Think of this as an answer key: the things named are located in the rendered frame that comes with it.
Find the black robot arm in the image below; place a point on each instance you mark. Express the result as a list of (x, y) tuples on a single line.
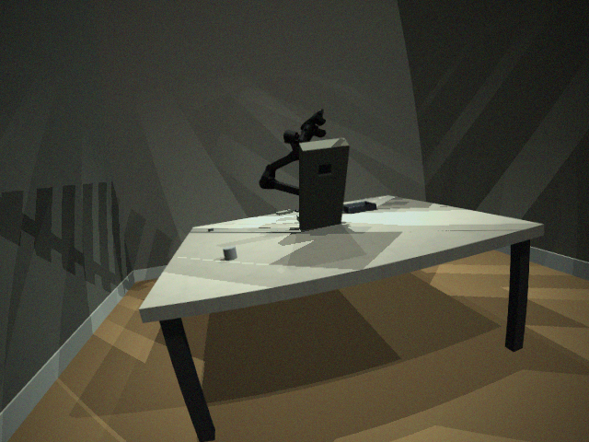
[(267, 180)]

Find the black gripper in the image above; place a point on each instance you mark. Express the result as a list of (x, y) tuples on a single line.
[(317, 118)]

